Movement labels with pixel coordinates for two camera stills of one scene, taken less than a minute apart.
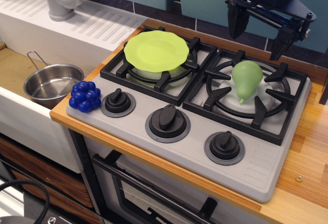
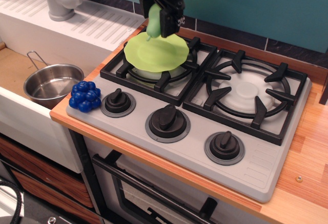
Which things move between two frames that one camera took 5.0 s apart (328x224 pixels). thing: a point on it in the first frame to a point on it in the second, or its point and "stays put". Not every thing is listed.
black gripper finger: x=288 y=33 to x=169 y=20
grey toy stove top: x=241 y=161 stays put
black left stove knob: x=118 y=104 stays put
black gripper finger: x=238 y=14 to x=147 y=1
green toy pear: x=247 y=75 to x=154 y=25
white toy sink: x=94 y=31 stays put
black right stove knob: x=225 y=148 stays put
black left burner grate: x=176 y=86 stays put
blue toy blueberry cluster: x=85 y=96 stays put
